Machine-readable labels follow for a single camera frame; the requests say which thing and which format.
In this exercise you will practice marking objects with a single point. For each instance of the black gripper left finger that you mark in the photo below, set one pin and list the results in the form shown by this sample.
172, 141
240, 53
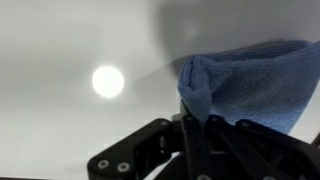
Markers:
138, 154

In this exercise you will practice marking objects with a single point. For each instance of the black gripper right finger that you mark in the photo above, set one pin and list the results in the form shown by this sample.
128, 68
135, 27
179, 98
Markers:
265, 154

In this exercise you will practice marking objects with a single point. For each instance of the blue cloth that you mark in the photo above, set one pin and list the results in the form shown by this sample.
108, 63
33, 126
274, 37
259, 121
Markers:
270, 84

